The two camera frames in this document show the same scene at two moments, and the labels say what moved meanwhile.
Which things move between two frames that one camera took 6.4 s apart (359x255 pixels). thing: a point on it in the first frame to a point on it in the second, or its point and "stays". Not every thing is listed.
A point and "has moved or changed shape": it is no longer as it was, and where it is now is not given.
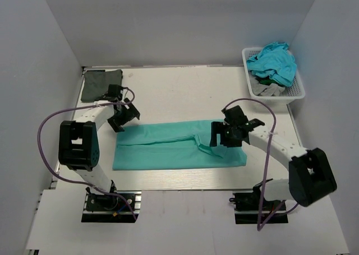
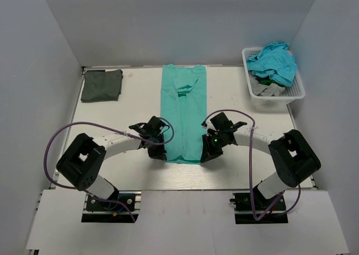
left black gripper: (132, 113) to (159, 154)
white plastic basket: (297, 91) stays
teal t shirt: (172, 144) has moved or changed shape
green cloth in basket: (267, 80) stays
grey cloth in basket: (269, 89) stays
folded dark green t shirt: (96, 83) stays
